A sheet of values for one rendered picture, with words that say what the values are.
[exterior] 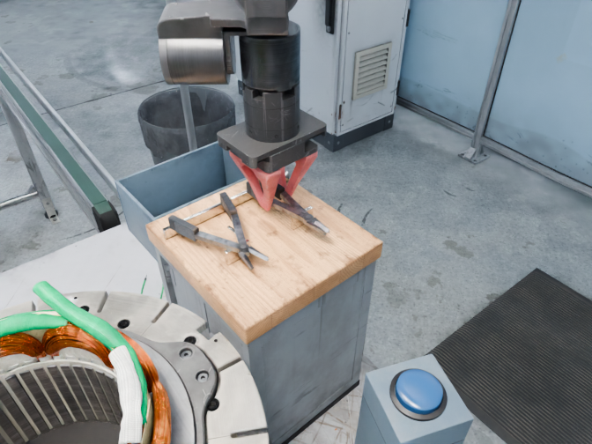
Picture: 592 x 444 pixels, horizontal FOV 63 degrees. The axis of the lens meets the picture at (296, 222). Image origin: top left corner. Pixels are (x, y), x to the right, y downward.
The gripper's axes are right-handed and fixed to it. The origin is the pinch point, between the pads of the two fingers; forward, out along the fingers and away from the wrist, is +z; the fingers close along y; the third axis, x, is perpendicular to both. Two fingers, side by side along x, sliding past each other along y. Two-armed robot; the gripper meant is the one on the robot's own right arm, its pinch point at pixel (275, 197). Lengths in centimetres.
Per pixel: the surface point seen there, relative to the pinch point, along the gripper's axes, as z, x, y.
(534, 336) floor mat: 108, 12, -106
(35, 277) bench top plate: 31, -42, 24
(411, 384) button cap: 3.6, 25.0, 4.9
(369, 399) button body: 7.1, 22.4, 7.0
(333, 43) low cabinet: 52, -130, -140
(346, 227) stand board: 2.0, 7.8, -4.3
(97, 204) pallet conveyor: 34, -59, 5
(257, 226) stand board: 2.0, 0.9, 3.4
